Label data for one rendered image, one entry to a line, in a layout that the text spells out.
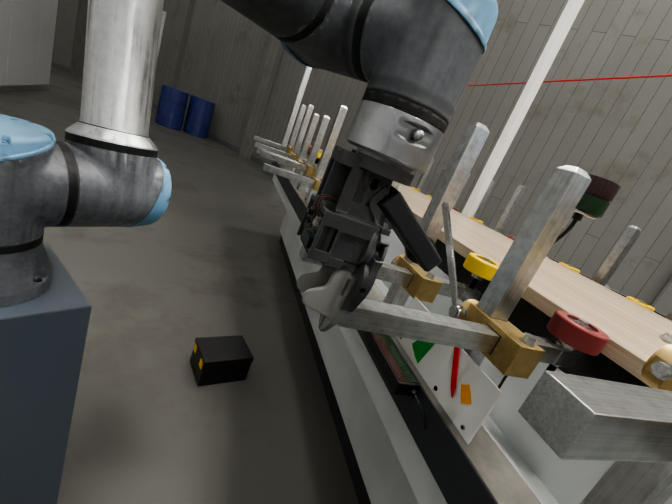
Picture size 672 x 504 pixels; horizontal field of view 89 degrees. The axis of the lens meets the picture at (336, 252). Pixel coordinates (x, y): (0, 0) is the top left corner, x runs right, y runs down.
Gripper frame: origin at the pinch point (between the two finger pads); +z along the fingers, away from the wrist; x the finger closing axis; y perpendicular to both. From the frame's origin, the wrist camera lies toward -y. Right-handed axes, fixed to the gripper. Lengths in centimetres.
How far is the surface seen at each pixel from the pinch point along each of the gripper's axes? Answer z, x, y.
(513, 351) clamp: -3.7, 4.3, -25.3
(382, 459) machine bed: 58, -29, -49
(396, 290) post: 4.7, -27.8, -26.2
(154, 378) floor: 83, -77, 18
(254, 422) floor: 82, -60, -19
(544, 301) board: -7.7, -10.9, -46.4
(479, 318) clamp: -4.0, -3.4, -25.3
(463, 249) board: -7, -38, -46
